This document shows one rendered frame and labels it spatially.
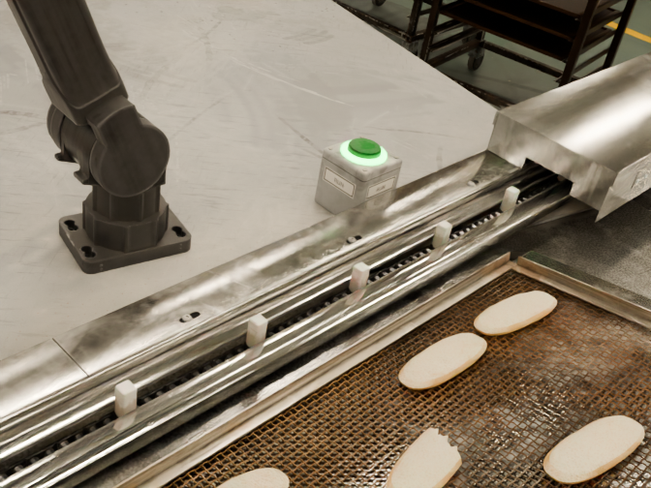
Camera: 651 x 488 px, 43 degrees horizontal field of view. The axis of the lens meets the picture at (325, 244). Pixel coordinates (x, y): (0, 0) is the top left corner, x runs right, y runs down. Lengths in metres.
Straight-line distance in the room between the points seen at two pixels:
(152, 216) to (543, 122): 0.53
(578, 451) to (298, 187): 0.54
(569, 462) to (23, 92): 0.87
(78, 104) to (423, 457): 0.42
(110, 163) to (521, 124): 0.54
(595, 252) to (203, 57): 0.67
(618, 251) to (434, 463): 0.56
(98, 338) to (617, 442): 0.42
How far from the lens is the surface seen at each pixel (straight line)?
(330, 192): 0.98
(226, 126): 1.15
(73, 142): 0.81
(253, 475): 0.57
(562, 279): 0.83
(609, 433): 0.65
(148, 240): 0.87
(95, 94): 0.76
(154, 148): 0.80
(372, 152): 0.96
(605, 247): 1.09
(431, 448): 0.60
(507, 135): 1.11
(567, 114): 1.15
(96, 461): 0.64
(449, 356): 0.69
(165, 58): 1.33
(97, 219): 0.86
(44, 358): 0.71
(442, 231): 0.92
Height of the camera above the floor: 1.35
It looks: 35 degrees down
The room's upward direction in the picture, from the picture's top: 11 degrees clockwise
